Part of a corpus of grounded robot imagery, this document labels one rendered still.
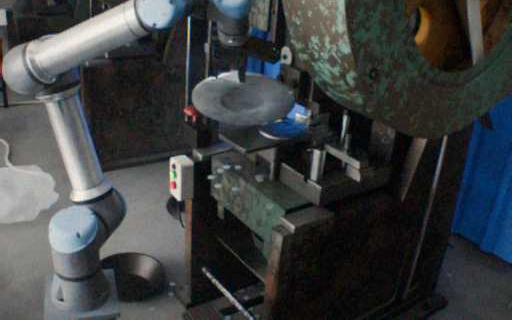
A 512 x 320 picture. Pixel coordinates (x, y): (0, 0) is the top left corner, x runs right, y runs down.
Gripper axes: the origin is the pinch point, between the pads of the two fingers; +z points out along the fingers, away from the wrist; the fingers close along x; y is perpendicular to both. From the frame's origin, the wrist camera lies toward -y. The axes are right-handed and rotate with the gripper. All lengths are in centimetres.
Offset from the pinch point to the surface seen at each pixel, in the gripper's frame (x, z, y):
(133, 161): -30, 163, 70
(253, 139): 9.5, 17.3, -3.5
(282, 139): 8.3, 18.4, -11.6
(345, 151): 9.5, 20.1, -30.2
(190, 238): 31, 60, 16
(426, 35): -4.3, -21.3, -41.9
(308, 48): 8.6, -29.9, -13.9
